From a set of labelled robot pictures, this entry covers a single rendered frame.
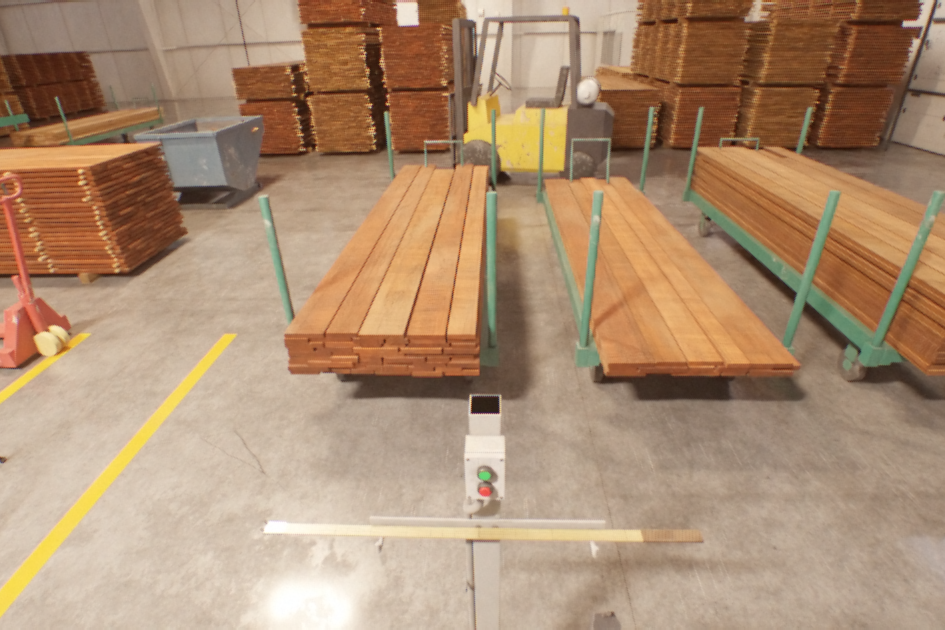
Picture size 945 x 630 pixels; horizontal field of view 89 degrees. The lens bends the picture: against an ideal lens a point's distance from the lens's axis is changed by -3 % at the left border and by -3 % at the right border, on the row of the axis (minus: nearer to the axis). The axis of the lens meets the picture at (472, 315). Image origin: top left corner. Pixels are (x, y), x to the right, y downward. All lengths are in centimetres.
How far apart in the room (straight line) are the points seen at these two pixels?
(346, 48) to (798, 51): 777
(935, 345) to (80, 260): 643
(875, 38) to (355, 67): 896
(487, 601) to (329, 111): 945
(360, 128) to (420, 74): 147
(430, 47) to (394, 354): 772
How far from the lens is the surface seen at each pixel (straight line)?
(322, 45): 1015
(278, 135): 1056
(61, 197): 579
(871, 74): 1161
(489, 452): 93
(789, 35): 1078
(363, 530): 116
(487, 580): 131
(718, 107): 1052
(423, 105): 971
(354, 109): 997
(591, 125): 720
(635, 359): 259
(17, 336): 458
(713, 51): 1032
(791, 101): 1094
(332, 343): 255
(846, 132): 1171
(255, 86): 1056
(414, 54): 974
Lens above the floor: 191
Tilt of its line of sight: 29 degrees down
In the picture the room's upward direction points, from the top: 2 degrees counter-clockwise
